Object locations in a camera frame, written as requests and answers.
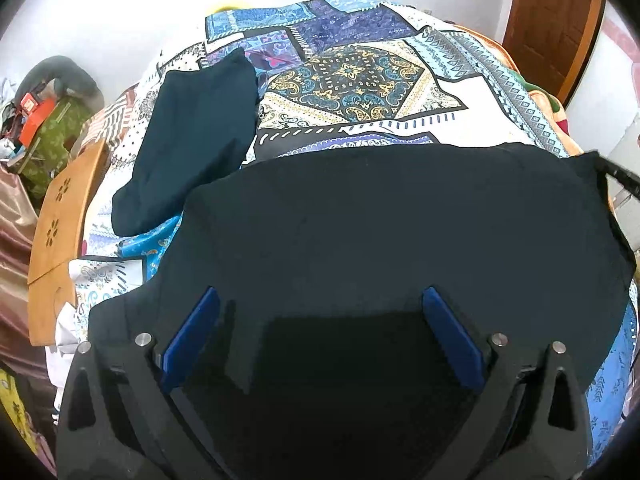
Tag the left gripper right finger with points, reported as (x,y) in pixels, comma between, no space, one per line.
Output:
(529,419)

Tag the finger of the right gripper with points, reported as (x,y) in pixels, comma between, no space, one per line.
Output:
(625,177)

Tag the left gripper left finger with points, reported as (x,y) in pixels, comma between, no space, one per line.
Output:
(124,414)

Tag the black pants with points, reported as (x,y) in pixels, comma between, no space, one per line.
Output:
(321,364)

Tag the wooden lap desk board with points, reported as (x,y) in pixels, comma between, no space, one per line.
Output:
(58,240)

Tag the brown wooden door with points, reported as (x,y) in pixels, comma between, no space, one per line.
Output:
(551,41)

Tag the pink satin curtain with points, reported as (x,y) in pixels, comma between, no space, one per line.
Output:
(18,224)

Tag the green patterned bag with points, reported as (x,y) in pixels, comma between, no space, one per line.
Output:
(49,152)

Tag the orange striped blanket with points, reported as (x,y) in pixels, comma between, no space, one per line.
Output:
(109,124)

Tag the dark teal folded garment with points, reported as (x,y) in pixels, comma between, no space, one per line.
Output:
(200,130)

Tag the patterned blue patchwork bedsheet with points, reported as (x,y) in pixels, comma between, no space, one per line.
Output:
(332,75)

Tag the orange red box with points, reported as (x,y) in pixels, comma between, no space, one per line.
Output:
(36,112)

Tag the grey neck pillow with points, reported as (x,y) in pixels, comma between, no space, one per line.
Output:
(67,76)

